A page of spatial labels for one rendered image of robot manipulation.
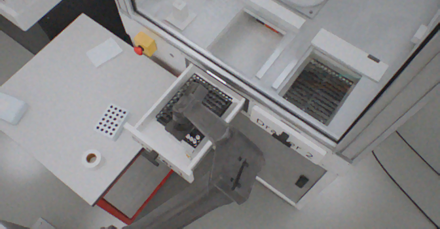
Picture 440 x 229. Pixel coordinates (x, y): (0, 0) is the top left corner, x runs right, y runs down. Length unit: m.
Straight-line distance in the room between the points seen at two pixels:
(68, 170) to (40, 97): 0.33
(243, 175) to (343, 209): 1.62
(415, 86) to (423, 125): 1.74
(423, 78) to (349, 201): 1.53
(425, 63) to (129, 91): 1.11
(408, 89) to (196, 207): 0.50
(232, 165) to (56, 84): 1.13
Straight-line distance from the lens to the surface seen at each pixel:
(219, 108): 1.39
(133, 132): 1.36
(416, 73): 0.88
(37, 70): 1.78
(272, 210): 2.22
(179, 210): 0.77
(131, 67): 1.67
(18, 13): 1.78
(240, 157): 0.72
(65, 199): 2.36
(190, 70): 1.49
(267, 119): 1.37
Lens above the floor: 2.17
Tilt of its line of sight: 66 degrees down
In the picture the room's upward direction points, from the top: 1 degrees clockwise
